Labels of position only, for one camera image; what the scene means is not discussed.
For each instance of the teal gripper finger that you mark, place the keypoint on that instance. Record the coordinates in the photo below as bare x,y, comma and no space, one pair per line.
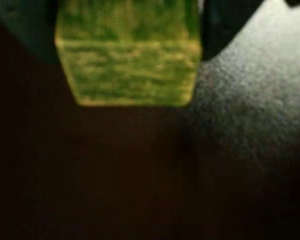
27,27
220,27

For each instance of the green marbled cube block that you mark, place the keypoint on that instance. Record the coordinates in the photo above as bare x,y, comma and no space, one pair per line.
130,62

